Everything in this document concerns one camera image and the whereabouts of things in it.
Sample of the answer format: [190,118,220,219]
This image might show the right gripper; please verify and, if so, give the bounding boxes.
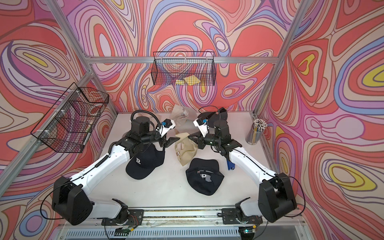
[188,130,221,150]

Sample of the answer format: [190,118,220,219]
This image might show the tan khaki baseball cap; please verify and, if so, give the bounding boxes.
[175,133,198,166]

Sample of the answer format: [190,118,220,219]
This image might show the black cap with white logo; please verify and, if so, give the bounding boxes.
[126,144,166,180]

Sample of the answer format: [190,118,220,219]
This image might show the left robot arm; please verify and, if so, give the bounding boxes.
[52,110,178,226]

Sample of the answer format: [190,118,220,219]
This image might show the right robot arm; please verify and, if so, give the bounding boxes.
[189,119,297,223]

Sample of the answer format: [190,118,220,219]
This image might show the light beige baseball cap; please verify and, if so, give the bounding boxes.
[170,105,198,127]

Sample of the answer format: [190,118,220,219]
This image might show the dark grey baseball cap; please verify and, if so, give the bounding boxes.
[201,108,228,124]

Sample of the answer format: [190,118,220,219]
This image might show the black cap upside down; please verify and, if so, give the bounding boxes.
[186,158,225,196]

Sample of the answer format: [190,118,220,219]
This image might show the blue tool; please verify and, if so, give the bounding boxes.
[227,160,236,171]

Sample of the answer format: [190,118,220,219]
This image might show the cup of pencils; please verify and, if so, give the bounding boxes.
[246,119,268,145]

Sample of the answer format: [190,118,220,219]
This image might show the black wire basket back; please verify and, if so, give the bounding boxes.
[151,51,217,86]

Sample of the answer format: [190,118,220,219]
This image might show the black wire basket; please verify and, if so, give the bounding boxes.
[151,51,217,86]
[31,83,110,153]

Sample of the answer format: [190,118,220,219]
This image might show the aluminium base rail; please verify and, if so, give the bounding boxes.
[50,206,313,240]

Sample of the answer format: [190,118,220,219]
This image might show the black wire basket left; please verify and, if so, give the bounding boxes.
[31,83,110,153]

